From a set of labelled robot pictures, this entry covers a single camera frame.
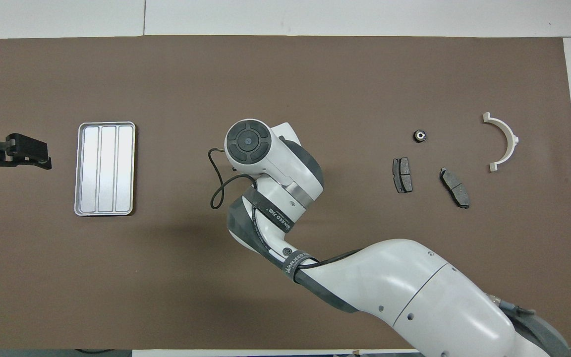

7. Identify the brown table mat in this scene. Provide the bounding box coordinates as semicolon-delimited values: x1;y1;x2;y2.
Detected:
0;36;571;350

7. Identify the white half ring bracket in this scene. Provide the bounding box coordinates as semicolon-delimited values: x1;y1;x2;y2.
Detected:
482;113;520;173

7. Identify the curved dark brake pad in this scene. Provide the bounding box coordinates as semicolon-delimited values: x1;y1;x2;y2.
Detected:
439;168;470;209

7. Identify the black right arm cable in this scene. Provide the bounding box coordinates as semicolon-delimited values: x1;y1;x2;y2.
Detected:
208;148;360;268

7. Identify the rectangular dark brake pad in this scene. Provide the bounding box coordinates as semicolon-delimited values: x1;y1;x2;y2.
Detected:
393;157;414;194

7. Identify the silver metal tray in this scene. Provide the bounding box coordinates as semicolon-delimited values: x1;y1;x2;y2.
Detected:
74;121;136;217

